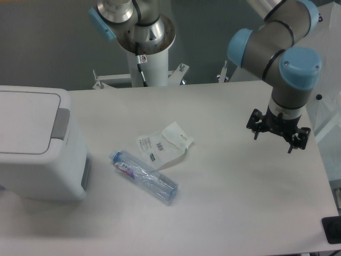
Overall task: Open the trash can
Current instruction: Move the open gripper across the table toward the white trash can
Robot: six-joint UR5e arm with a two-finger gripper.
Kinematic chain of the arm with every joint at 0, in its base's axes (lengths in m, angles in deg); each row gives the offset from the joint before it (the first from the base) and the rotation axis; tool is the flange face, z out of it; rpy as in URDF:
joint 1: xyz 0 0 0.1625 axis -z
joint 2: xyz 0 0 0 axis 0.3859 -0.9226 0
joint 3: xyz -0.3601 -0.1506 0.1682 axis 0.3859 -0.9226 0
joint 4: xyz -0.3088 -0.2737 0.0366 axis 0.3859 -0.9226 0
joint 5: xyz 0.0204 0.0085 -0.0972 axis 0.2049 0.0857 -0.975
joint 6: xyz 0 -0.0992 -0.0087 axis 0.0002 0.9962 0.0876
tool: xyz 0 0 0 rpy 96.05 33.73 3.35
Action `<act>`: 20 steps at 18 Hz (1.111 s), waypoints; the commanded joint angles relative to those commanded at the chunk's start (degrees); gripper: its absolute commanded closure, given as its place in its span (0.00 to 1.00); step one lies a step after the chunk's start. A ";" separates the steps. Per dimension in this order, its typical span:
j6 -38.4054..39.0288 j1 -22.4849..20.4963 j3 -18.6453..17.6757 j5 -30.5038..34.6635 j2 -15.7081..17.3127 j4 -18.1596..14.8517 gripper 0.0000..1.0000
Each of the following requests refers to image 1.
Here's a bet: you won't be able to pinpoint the white plastic packaging bag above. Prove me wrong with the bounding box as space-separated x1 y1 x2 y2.
136 122 194 169

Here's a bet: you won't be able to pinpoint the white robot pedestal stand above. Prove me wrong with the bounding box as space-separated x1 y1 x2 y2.
93 50 189 90

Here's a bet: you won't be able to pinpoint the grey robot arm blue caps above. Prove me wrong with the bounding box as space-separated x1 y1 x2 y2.
227 1 322 150

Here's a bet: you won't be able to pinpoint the empty clear plastic bottle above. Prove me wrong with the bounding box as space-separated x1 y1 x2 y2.
110 150 178 204

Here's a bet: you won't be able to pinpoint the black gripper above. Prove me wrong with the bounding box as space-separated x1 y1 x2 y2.
246 108 311 154

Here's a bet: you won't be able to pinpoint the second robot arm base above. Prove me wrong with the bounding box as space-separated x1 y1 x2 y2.
88 1 176 55

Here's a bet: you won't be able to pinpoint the black cable on pedestal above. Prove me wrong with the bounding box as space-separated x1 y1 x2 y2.
134 42 149 87

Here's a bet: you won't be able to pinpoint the white trash can lid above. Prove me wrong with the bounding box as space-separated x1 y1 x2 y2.
1 86 71 155

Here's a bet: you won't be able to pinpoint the black device at table edge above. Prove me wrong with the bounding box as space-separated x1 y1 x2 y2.
321 216 340 244

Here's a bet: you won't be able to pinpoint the white trash can body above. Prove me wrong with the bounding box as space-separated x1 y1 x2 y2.
1 93 91 201

